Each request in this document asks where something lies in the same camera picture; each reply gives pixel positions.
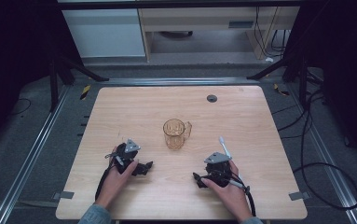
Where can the person's right hand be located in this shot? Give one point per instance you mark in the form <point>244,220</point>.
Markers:
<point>229,194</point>

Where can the grey round table grommet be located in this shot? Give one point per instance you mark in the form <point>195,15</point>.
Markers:
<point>212,98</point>

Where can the white toothbrush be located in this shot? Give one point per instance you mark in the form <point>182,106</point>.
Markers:
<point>224,146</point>

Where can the amber glass mug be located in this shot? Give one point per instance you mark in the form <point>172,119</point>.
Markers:
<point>174,133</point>

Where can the person's left hand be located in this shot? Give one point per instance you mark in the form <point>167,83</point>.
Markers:
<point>114,183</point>

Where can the metal floor rail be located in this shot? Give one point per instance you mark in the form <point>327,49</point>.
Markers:
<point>27,165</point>
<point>328,161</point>
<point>179,81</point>

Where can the black tripod stand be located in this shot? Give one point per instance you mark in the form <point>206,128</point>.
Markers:
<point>55,81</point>
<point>302,77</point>

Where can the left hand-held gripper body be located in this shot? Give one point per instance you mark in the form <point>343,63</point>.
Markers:
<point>124,155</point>

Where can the white cabinet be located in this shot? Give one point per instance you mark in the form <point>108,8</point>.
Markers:
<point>104,32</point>

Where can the yellow black floor tape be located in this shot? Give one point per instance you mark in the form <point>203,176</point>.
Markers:
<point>280,90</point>
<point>85,92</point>

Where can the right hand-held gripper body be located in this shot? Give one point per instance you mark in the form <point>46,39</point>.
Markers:
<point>218,169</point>

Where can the grey table corner bracket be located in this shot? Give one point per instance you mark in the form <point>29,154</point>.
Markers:
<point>299,196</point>
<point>64,195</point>

